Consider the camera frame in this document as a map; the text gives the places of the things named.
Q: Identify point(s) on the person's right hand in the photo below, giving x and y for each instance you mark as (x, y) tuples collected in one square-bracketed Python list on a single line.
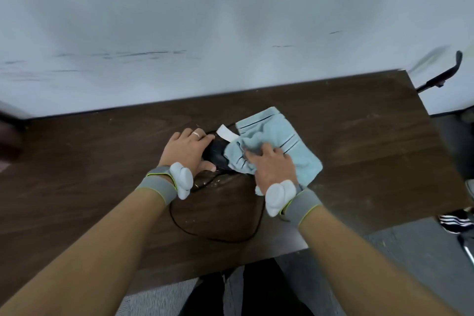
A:
[(274, 169)]

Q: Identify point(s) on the person's left hand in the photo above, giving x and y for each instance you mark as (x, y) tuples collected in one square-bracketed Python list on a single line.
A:
[(185, 151)]

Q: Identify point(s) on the person's left thumb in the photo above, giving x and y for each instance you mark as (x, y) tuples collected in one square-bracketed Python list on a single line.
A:
[(207, 168)]

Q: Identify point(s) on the person's right thumb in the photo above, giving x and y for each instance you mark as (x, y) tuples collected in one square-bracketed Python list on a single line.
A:
[(252, 157)]

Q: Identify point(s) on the black computer mouse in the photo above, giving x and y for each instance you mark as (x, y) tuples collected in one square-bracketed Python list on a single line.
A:
[(216, 154)]

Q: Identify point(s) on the light blue striped cloth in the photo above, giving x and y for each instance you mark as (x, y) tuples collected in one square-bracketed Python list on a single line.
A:
[(292, 145)]

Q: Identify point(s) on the person's left forearm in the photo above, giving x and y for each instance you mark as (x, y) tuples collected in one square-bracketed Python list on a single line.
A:
[(92, 249)]

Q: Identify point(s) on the person's right forearm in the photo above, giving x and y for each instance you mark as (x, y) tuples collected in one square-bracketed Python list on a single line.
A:
[(363, 264)]

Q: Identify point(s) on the white wrist tracker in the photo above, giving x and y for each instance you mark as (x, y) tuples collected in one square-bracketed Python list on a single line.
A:
[(181, 178), (277, 195)]

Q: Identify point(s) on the grey wristband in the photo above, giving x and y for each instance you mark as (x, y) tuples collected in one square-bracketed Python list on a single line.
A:
[(157, 186), (305, 206)]

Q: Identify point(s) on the person's black trousers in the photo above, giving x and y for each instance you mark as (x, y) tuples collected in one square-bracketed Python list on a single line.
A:
[(266, 290)]

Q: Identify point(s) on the black chair armrest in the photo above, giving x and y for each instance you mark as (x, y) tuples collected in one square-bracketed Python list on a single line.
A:
[(442, 77)]

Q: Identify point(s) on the black white striped shoe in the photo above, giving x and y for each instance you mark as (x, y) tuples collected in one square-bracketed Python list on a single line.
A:
[(457, 221)]

